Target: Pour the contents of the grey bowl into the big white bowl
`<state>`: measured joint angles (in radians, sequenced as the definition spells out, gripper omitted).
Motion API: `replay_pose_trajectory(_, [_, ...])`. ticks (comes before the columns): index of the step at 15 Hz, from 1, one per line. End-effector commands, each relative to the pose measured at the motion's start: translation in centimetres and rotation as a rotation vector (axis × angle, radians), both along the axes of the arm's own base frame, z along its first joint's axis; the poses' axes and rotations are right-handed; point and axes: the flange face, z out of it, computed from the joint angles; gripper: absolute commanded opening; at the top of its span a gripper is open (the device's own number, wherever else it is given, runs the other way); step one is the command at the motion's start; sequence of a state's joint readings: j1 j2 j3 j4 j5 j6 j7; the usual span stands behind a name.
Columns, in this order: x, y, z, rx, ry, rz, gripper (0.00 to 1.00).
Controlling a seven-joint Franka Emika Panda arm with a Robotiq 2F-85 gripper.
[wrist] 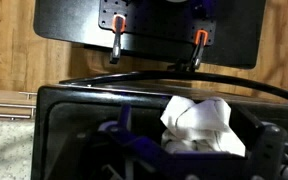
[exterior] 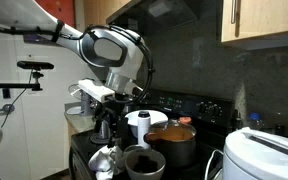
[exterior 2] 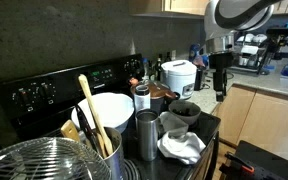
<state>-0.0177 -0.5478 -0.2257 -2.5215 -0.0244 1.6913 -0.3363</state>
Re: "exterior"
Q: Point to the black contents of bowl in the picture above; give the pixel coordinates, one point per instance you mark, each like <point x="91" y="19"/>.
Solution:
<point x="145" y="165"/>

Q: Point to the black camera on mount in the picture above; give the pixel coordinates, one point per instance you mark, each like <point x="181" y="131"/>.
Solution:
<point x="36" y="68"/>

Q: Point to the white bottle black cap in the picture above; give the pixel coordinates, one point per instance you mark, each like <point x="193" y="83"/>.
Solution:
<point x="144" y="122"/>

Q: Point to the black range hood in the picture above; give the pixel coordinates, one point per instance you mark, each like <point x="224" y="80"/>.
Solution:
<point x="153" y="16"/>

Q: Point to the black stove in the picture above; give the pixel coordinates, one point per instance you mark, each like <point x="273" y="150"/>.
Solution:
<point x="210" y="116"/>

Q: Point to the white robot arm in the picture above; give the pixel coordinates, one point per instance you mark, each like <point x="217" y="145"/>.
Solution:
<point x="121" y="50"/>

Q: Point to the perforated metal utensil holder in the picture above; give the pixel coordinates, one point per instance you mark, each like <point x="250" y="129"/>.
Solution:
<point x="101" y="133"/>

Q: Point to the black pot with orange soup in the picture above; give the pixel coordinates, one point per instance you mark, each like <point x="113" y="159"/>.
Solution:
<point x="175" y="140"/>

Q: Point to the white rice cooker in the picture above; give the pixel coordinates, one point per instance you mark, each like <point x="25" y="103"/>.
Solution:
<point x="255" y="155"/>

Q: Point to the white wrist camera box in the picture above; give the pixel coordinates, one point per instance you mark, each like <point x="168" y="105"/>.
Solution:
<point x="98" y="92"/>

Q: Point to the wooden upper cabinet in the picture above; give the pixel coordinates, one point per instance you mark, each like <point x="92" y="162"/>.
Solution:
<point x="245" y="19"/>

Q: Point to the white crumpled cloth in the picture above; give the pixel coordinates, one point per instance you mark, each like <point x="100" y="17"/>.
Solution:
<point x="107" y="162"/>

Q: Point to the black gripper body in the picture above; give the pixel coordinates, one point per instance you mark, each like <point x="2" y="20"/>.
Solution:
<point x="113" y="113"/>

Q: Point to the blue cap water bottle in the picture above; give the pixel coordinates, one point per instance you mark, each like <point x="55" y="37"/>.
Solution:
<point x="255" y="121"/>

